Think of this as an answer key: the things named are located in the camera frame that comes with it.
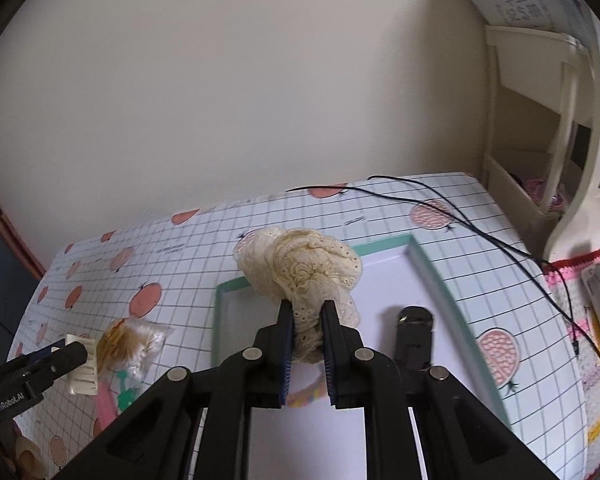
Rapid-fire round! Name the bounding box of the bag of white beads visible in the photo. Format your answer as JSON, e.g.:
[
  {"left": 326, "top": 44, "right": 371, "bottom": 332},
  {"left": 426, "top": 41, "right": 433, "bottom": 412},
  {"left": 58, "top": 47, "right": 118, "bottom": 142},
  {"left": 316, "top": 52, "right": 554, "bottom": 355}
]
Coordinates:
[{"left": 96, "top": 316, "right": 173, "bottom": 382}]

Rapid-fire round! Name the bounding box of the green translucent hair clip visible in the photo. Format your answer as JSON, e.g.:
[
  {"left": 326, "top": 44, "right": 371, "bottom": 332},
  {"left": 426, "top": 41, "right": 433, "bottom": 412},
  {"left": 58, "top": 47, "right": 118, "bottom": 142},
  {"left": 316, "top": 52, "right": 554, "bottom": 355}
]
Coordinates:
[{"left": 114, "top": 370, "right": 142, "bottom": 413}]

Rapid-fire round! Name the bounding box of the pastel rainbow hair scrunchie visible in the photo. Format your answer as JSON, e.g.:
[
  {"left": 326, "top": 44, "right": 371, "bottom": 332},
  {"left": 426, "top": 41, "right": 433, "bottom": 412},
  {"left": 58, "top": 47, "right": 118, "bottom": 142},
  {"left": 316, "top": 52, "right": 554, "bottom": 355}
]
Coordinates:
[{"left": 286, "top": 376, "right": 327, "bottom": 408}]

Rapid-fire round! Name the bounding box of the person's hand below gripper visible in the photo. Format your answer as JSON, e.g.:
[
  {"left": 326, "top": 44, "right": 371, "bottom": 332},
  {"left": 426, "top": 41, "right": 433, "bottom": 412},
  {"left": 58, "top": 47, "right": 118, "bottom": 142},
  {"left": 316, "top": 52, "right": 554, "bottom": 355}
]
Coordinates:
[{"left": 12, "top": 422, "right": 48, "bottom": 480}]

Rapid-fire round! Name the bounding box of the white desktop organizer shelf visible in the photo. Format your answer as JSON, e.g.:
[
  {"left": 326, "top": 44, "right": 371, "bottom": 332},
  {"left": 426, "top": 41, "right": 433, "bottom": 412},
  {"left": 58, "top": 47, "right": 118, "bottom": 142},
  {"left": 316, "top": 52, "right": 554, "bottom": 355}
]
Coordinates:
[{"left": 470, "top": 0, "right": 600, "bottom": 260}]

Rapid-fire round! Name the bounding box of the cream claw hair clip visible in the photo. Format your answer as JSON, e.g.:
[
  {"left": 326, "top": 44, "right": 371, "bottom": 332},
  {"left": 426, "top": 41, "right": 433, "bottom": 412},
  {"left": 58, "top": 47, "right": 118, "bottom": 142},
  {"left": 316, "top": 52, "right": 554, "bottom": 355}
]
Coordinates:
[{"left": 65, "top": 334, "right": 98, "bottom": 396}]

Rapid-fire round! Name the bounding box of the black thin cable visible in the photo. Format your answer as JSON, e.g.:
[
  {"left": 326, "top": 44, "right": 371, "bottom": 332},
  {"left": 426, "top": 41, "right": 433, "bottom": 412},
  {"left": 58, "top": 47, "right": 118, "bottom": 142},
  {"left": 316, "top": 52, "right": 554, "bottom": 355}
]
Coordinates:
[{"left": 285, "top": 173, "right": 600, "bottom": 387}]

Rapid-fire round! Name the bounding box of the pink crocheted mat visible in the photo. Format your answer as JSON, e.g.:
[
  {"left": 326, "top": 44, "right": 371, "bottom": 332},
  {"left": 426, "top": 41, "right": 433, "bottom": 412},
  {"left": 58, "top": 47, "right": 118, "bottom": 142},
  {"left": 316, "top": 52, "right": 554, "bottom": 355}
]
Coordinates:
[{"left": 543, "top": 249, "right": 600, "bottom": 479}]

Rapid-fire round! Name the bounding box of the cream lace scrunchie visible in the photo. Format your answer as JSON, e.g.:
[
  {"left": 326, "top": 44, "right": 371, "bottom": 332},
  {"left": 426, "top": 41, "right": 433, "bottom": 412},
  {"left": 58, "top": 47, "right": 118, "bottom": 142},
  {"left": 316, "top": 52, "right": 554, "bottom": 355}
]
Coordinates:
[{"left": 233, "top": 226, "right": 363, "bottom": 364}]

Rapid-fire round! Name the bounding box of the teal rimmed white box lid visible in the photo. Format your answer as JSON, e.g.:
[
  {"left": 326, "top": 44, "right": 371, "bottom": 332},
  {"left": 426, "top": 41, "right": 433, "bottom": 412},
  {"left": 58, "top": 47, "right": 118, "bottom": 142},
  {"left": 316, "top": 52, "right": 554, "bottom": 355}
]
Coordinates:
[{"left": 212, "top": 235, "right": 508, "bottom": 479}]

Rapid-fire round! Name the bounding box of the pomegranate grid tablecloth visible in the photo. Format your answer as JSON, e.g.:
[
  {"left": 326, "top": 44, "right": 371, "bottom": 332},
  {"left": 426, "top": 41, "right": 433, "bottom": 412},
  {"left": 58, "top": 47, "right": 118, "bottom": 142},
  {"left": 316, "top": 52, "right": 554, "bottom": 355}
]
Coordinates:
[{"left": 9, "top": 174, "right": 588, "bottom": 479}]

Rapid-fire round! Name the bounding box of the black toy car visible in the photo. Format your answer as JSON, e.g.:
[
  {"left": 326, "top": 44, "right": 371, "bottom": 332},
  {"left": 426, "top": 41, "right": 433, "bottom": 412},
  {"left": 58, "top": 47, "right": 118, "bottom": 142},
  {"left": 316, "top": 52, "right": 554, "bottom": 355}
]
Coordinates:
[{"left": 393, "top": 306, "right": 434, "bottom": 372}]

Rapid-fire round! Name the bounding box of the pink hair clip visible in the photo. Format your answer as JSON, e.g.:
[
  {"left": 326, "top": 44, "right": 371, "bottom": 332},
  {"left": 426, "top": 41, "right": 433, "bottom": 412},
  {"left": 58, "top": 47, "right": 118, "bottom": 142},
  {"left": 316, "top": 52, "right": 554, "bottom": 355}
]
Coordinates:
[{"left": 95, "top": 382, "right": 118, "bottom": 431}]

